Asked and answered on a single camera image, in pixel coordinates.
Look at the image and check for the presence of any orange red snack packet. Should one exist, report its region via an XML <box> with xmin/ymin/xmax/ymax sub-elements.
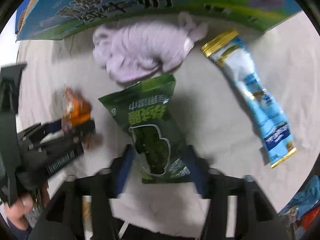
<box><xmin>61</xmin><ymin>88</ymin><xmax>92</xmax><ymax>133</ymax></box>

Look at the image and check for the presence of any green snack bag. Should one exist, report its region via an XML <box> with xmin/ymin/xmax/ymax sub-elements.
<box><xmin>99</xmin><ymin>74</ymin><xmax>190</xmax><ymax>184</ymax></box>

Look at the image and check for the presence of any lavender soft cloth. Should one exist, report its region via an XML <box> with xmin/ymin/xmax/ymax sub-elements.
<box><xmin>93</xmin><ymin>12</ymin><xmax>208</xmax><ymax>83</ymax></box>

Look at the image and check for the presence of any light blue snack pouch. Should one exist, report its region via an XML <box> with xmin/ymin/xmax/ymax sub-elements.
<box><xmin>201</xmin><ymin>29</ymin><xmax>297</xmax><ymax>168</ymax></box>

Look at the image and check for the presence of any person's left hand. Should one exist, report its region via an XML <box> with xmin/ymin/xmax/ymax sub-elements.
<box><xmin>4</xmin><ymin>193</ymin><xmax>34</xmax><ymax>231</ymax></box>

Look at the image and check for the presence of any blue clothes pile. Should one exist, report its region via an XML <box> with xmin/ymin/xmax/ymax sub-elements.
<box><xmin>279</xmin><ymin>175</ymin><xmax>319</xmax><ymax>227</ymax></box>

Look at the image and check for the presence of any printed cardboard box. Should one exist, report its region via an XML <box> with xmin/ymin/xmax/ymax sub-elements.
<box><xmin>17</xmin><ymin>0</ymin><xmax>301</xmax><ymax>41</ymax></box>

